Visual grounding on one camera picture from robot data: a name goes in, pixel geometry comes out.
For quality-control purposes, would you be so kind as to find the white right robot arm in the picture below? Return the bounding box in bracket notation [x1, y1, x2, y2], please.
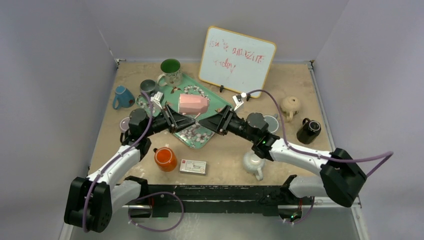
[199, 105, 367, 208]

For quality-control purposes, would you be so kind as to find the black mug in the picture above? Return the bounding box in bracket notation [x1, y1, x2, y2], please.
[296, 118, 322, 145]

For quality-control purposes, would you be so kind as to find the green floral tray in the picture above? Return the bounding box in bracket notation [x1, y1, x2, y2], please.
[135, 73, 235, 149]

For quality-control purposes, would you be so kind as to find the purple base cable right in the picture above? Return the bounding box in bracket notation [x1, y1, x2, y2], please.
[283, 198, 316, 226]

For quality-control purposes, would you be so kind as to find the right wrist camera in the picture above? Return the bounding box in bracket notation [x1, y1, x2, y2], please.
[232, 92, 247, 113]

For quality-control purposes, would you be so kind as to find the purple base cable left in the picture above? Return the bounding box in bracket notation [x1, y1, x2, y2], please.
[127, 191, 185, 233]

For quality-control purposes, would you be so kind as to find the lilac mug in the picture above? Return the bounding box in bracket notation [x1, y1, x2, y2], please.
[119, 116, 130, 133]

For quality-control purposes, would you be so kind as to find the orange mug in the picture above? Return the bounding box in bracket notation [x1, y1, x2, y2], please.
[153, 147, 178, 172]

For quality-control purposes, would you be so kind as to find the pink faceted mug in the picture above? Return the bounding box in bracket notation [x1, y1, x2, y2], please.
[177, 93, 210, 118]

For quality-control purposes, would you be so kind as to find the blue grey mug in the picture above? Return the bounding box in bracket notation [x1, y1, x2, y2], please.
[139, 79, 159, 97]

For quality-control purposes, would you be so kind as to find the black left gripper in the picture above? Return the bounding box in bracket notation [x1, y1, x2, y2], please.
[143, 104, 195, 138]

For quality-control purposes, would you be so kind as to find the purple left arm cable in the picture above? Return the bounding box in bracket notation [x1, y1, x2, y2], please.
[81, 90, 155, 233]

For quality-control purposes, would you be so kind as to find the beige mug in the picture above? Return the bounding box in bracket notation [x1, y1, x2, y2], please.
[279, 96, 301, 122]

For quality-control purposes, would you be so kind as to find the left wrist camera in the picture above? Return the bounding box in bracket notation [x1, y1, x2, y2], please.
[150, 91, 164, 110]

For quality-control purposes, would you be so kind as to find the floral mug green inside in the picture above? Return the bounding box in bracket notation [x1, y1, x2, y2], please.
[156, 58, 183, 87]

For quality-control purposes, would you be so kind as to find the grey ribbed mug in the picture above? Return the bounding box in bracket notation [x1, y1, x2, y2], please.
[263, 115, 280, 134]

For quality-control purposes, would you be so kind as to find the white speckled mug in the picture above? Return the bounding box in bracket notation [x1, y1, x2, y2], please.
[242, 151, 266, 181]

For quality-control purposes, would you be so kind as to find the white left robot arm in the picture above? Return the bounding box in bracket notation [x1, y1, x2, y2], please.
[64, 106, 196, 233]

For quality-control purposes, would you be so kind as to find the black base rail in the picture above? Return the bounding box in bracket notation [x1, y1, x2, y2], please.
[128, 184, 313, 218]

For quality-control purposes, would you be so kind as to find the small white cardboard box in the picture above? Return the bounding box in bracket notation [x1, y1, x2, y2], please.
[179, 159, 207, 176]

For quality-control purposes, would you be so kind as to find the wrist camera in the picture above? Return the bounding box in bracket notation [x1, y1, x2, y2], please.
[232, 92, 247, 113]
[150, 91, 164, 110]

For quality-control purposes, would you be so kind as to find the yellow framed whiteboard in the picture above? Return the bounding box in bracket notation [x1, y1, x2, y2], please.
[198, 26, 277, 93]

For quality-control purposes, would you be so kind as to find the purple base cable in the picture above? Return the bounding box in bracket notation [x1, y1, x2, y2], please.
[283, 198, 316, 226]
[127, 191, 185, 233]

